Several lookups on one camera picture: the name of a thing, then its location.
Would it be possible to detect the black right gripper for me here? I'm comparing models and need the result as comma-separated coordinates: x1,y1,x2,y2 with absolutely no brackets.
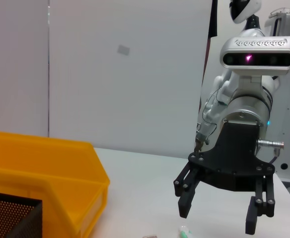
173,120,276,235

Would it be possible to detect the mint green utility knife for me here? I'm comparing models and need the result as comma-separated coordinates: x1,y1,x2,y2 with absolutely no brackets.
176,224,193,238

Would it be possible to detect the black mesh pen holder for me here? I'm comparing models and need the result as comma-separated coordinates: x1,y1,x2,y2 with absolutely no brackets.
0,190,43,238

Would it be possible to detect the yellow plastic storage bin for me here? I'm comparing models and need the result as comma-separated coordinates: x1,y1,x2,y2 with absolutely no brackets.
0,130,111,238

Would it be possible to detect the white black robot head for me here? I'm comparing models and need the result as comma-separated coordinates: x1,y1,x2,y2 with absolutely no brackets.
228,0,263,30

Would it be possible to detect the right gripper cable with plug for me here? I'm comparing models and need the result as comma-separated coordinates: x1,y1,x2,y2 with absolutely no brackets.
257,138,287,165

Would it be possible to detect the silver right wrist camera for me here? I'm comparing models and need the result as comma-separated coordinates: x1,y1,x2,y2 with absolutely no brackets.
219,36,290,96

